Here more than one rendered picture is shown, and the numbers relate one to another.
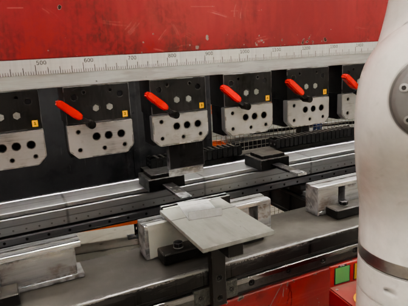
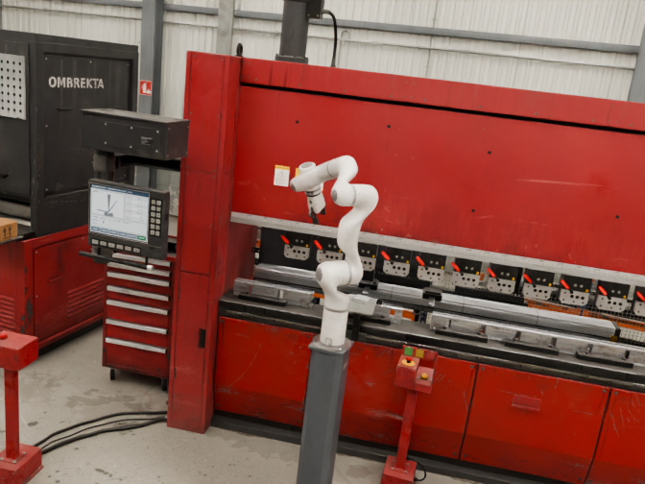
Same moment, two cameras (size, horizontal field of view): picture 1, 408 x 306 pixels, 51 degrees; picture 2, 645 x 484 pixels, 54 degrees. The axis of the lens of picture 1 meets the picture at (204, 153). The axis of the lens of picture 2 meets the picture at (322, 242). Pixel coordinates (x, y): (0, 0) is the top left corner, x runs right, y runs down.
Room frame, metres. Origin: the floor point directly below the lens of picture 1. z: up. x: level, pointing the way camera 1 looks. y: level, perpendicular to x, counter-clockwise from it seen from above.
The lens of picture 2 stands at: (-2.01, -1.74, 2.28)
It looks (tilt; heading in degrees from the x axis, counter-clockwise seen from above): 15 degrees down; 34
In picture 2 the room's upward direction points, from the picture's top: 7 degrees clockwise
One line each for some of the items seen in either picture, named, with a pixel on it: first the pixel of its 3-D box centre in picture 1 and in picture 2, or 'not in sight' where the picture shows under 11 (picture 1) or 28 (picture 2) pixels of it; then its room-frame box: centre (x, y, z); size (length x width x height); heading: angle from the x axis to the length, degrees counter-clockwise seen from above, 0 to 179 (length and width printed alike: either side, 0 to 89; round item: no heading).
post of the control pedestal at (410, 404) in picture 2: not in sight; (406, 425); (0.98, -0.43, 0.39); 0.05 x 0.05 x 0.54; 20
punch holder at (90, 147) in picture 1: (96, 118); (330, 249); (1.03, 0.25, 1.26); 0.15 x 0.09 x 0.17; 115
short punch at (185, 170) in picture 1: (185, 156); (365, 276); (1.12, 0.05, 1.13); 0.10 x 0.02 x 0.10; 115
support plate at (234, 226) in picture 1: (212, 221); (359, 304); (0.99, -0.01, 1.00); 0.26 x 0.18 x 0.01; 25
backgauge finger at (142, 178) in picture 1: (169, 183); (367, 286); (1.27, 0.11, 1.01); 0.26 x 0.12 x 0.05; 25
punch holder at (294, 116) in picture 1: (299, 95); (431, 265); (1.28, -0.29, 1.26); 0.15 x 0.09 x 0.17; 115
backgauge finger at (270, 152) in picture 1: (278, 163); (432, 297); (1.44, -0.26, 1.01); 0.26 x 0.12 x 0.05; 25
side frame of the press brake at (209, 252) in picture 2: not in sight; (220, 240); (0.87, 1.01, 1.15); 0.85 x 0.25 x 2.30; 25
